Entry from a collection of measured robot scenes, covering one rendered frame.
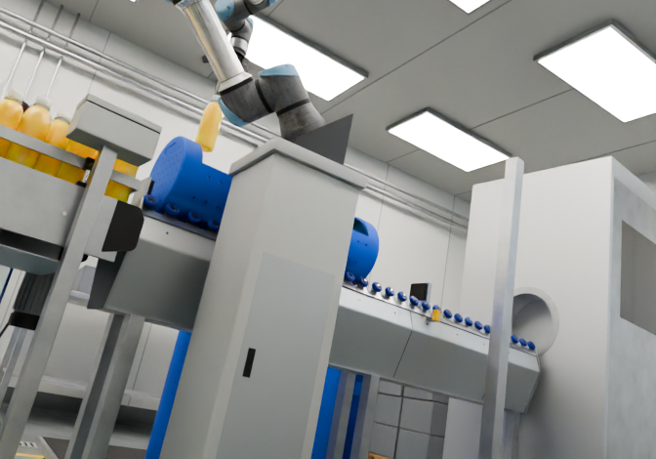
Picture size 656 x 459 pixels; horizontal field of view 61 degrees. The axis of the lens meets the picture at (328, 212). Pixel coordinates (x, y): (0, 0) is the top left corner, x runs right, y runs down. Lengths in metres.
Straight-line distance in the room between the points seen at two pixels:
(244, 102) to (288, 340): 0.74
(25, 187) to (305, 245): 0.71
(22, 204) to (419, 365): 1.63
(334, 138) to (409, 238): 5.33
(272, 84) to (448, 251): 5.88
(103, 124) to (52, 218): 0.27
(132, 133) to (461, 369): 1.77
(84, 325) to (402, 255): 3.65
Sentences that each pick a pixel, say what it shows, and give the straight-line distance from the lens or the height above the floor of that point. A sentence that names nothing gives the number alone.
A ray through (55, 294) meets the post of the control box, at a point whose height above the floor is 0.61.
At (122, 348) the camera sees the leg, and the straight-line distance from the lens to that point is 1.74.
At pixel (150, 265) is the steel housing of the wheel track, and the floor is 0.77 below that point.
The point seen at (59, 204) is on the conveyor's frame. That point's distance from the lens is 1.57.
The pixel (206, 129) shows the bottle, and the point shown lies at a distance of 2.01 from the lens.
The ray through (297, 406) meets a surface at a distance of 1.52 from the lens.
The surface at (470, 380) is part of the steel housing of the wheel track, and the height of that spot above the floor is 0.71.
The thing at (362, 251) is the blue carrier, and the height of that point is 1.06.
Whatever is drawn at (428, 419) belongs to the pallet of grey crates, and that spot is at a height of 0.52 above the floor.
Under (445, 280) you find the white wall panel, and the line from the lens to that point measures 7.34.
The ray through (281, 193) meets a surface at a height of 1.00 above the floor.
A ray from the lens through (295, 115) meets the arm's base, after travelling 1.74.
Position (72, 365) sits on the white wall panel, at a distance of 5.28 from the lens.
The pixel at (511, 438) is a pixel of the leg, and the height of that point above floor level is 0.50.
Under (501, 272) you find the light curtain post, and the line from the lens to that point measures 2.53.
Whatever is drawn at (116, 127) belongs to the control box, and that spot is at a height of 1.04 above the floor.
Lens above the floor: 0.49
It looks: 18 degrees up
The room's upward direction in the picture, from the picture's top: 11 degrees clockwise
